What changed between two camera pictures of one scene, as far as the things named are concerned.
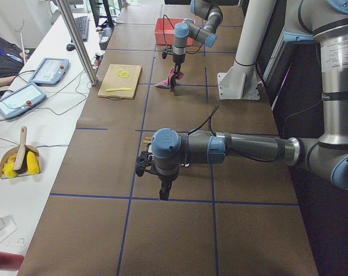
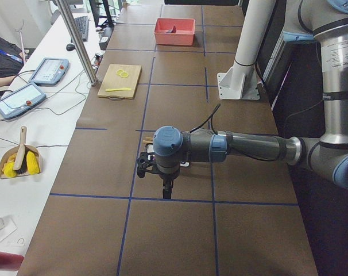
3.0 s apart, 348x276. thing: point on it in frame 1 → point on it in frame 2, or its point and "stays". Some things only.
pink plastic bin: x=164 y=31 stays
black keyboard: x=82 y=23 stays
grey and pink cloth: x=166 y=84 → x=172 y=31
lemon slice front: x=124 y=74 stays
